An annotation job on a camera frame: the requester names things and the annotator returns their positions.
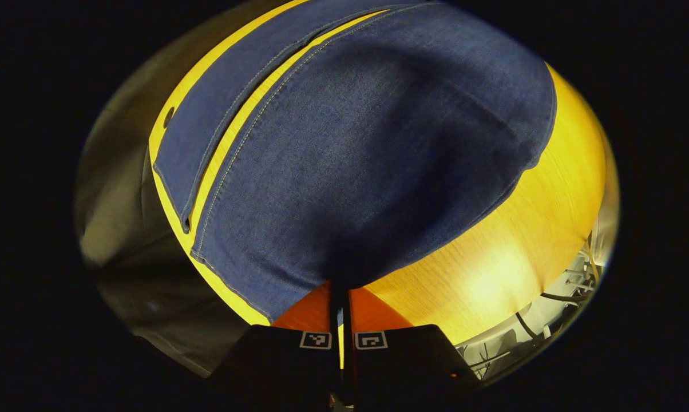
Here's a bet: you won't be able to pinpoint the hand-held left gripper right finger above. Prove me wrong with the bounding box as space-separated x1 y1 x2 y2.
344 288 480 412

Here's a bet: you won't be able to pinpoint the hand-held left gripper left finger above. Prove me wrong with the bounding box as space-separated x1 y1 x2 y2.
210 280 343 412

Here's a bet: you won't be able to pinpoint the blue denim jeans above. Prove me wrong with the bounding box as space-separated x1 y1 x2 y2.
153 0 558 324

